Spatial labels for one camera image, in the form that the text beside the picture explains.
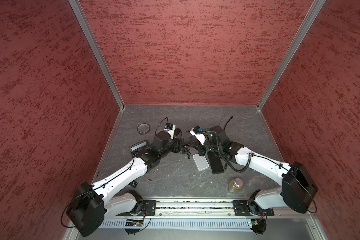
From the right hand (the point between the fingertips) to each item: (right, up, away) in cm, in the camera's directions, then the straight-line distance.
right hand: (189, 147), depth 79 cm
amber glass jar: (+22, -18, -7) cm, 29 cm away
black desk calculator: (-33, -3, +15) cm, 36 cm away
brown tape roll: (-34, +8, +28) cm, 45 cm away
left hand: (-5, +2, +2) cm, 6 cm away
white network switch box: (+7, -11, +10) cm, 17 cm away
